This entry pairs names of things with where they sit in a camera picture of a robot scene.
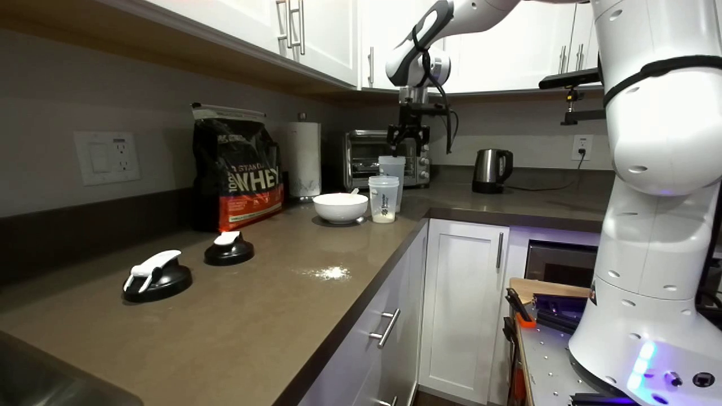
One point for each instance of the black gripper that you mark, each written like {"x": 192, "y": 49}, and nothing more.
{"x": 414, "y": 109}

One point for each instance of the tall clear shaker cup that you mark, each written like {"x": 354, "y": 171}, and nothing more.
{"x": 393, "y": 166}

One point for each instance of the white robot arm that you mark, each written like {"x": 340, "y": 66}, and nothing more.
{"x": 662, "y": 75}

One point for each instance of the small clear plastic cup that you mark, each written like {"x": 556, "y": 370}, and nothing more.
{"x": 384, "y": 197}

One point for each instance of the silver toaster oven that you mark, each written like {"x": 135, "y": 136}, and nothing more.
{"x": 365, "y": 146}

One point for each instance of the steel electric kettle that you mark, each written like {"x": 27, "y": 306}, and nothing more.
{"x": 493, "y": 171}

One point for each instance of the white bowl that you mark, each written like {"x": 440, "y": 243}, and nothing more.
{"x": 341, "y": 206}

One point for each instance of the white paper towel roll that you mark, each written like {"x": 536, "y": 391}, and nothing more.
{"x": 305, "y": 158}

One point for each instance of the white upper cabinets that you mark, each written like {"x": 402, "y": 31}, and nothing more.
{"x": 350, "y": 42}

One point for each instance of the white lower cabinet door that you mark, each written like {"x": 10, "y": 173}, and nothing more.
{"x": 466, "y": 268}

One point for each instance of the white powder spill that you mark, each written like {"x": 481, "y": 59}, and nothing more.
{"x": 333, "y": 274}

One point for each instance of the black whey protein bag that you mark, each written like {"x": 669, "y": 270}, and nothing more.
{"x": 238, "y": 167}

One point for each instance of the wooden board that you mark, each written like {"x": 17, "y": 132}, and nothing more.
{"x": 537, "y": 287}

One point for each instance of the small black white lid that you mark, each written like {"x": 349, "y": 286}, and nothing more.
{"x": 228, "y": 246}

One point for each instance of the black orange tool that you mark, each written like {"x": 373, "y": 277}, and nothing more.
{"x": 522, "y": 312}

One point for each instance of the black shaker lid white flip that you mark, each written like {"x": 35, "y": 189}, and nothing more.
{"x": 156, "y": 278}

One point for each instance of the steel sink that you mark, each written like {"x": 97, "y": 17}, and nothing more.
{"x": 35, "y": 377}

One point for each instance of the black camera on stand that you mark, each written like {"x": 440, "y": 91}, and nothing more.
{"x": 571, "y": 84}

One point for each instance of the wall power outlet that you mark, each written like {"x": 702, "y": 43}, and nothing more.
{"x": 581, "y": 147}

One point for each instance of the white drawer front with handle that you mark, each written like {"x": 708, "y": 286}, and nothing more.
{"x": 375, "y": 365}

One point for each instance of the white wall outlet plate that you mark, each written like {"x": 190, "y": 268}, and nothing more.
{"x": 106, "y": 157}

